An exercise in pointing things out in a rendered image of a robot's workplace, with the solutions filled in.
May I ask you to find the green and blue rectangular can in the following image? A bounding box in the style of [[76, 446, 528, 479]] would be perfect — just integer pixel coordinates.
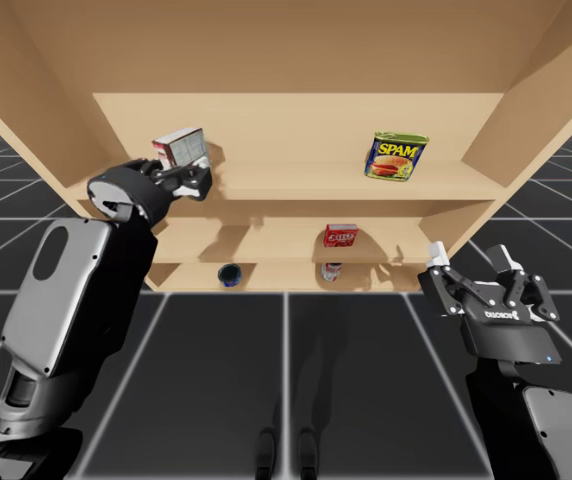
[[364, 131, 431, 184]]

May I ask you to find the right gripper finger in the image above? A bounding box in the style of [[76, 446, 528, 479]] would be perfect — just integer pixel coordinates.
[[417, 240, 492, 318], [485, 244, 561, 323]]

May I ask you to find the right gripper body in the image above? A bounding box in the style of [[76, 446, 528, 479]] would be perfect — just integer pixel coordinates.
[[458, 279, 563, 367]]

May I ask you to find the blue flat can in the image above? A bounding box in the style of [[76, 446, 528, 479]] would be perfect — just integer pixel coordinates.
[[217, 263, 244, 289]]

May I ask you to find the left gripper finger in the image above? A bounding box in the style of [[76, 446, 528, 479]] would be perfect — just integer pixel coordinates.
[[148, 157, 214, 202]]

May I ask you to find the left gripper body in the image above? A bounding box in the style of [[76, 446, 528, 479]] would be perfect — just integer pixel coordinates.
[[86, 158, 171, 225]]

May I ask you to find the red and white carton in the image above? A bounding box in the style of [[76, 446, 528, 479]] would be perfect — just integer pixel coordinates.
[[151, 127, 210, 169]]

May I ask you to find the pale wooden shelf unit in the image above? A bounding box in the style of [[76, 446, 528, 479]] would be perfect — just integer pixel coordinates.
[[0, 0, 572, 294]]

